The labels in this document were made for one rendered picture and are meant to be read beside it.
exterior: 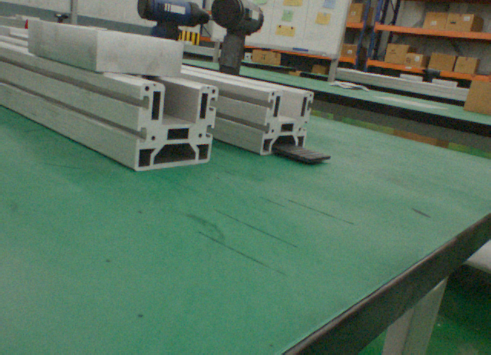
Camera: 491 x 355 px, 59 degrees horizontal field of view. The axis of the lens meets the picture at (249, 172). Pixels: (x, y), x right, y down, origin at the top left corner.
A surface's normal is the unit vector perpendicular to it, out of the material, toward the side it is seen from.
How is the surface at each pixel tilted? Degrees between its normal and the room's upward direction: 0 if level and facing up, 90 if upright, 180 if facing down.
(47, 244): 0
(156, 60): 90
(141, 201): 0
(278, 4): 90
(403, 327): 90
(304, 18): 90
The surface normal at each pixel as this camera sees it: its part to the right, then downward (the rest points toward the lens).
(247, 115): -0.65, 0.11
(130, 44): 0.74, 0.29
